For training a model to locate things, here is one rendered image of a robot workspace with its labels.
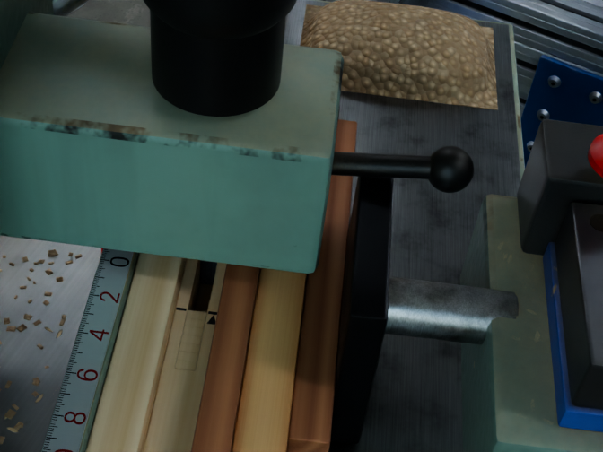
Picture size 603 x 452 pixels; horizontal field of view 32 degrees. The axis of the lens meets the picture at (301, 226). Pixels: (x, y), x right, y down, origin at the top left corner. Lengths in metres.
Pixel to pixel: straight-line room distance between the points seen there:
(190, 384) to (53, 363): 0.19
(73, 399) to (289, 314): 0.10
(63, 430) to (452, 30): 0.37
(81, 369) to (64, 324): 0.21
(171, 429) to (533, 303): 0.16
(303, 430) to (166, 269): 0.10
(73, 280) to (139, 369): 0.24
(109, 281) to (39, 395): 0.17
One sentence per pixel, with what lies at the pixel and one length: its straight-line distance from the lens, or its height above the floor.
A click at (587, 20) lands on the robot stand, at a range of 1.07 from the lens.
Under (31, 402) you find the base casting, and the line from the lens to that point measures 0.61.
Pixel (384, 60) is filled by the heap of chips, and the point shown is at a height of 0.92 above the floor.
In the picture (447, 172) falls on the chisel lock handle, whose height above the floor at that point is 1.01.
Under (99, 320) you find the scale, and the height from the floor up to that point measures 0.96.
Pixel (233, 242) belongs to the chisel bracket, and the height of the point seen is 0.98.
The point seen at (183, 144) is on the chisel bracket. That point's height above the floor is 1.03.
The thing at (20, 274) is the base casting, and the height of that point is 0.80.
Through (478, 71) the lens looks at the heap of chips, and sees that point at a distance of 0.65.
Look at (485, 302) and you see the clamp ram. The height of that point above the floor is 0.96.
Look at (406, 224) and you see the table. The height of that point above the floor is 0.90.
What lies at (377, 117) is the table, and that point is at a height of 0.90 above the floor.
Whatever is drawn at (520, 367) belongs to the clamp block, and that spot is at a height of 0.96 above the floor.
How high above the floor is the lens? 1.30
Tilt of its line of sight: 46 degrees down
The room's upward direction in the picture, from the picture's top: 7 degrees clockwise
